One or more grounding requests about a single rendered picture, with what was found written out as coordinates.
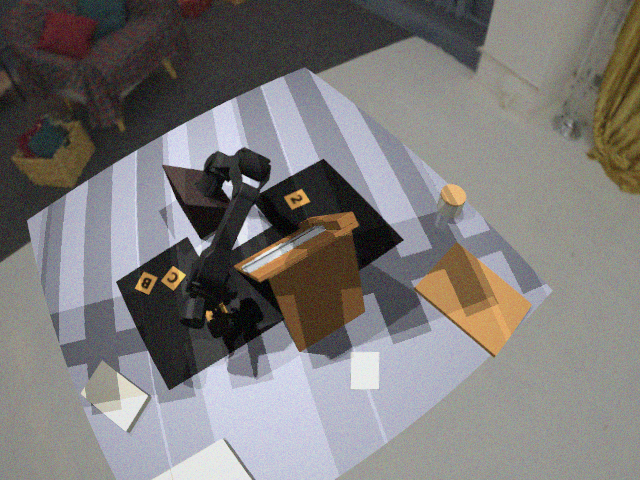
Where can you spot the cream flat rectangular block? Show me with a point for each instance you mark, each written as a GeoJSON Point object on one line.
{"type": "Point", "coordinates": [115, 396]}

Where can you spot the orange flat rectangular board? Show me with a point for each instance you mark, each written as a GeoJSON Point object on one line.
{"type": "Point", "coordinates": [474, 298]}

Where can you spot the brown letter tile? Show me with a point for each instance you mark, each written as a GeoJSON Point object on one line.
{"type": "Point", "coordinates": [209, 315]}
{"type": "Point", "coordinates": [173, 278]}

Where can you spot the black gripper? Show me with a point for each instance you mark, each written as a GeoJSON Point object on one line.
{"type": "Point", "coordinates": [221, 323]}

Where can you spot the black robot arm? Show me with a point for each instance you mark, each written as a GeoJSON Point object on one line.
{"type": "Point", "coordinates": [211, 270]}

